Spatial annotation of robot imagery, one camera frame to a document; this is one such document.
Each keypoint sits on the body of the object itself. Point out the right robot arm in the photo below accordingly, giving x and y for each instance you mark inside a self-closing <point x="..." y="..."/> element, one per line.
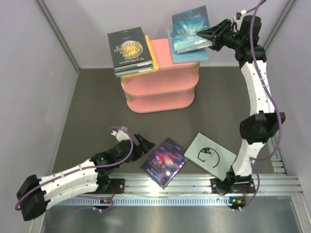
<point x="265" y="119"/>

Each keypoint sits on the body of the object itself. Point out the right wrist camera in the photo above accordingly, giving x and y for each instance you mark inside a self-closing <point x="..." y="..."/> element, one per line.
<point x="239" y="16"/>

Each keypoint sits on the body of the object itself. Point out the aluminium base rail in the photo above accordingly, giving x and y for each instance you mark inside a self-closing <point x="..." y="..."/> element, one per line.
<point x="185" y="190"/>

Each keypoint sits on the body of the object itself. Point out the grey white book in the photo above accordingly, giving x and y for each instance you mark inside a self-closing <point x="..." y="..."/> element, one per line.
<point x="210" y="156"/>

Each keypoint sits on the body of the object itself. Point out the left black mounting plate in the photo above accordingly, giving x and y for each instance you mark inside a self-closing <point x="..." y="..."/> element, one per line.
<point x="115" y="186"/>

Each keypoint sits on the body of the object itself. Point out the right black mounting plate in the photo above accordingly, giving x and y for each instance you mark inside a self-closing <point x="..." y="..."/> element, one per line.
<point x="238" y="187"/>

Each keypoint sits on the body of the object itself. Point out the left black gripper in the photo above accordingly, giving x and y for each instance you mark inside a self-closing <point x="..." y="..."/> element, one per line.
<point x="144" y="146"/>

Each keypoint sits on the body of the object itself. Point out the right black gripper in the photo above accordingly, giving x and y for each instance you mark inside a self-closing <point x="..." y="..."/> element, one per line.
<point x="215" y="33"/>

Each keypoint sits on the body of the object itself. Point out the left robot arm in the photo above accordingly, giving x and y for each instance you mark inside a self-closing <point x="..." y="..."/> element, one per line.
<point x="39" y="194"/>

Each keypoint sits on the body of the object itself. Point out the yellow book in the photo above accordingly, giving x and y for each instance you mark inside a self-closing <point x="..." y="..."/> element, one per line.
<point x="155" y="63"/>

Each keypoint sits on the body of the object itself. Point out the pink three-tier shelf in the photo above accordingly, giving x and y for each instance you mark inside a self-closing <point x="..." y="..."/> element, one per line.
<point x="170" y="87"/>

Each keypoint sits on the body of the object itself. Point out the purple Robinson Crusoe book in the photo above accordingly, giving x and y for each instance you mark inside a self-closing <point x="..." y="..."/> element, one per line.
<point x="165" y="162"/>

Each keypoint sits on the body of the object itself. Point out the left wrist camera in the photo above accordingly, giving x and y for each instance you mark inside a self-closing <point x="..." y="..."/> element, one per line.
<point x="120" y="133"/>

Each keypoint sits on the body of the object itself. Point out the navy blue book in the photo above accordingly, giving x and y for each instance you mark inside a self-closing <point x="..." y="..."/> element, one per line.
<point x="134" y="70"/>

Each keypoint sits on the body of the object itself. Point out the light blue cat book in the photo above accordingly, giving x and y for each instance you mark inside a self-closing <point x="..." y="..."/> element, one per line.
<point x="187" y="57"/>

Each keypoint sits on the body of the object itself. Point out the teal ocean cover book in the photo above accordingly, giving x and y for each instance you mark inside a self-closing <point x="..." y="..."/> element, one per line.
<point x="185" y="27"/>

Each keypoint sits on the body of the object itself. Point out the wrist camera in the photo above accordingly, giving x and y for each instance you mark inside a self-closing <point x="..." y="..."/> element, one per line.
<point x="239" y="16"/>
<point x="120" y="133"/>

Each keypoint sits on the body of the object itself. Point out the black moon cover book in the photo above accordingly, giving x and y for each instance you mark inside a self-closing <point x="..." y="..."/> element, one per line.
<point x="129" y="49"/>

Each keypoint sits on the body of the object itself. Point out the black mounting plate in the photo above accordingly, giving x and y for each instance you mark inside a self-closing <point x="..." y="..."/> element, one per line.
<point x="238" y="187"/>
<point x="115" y="186"/>

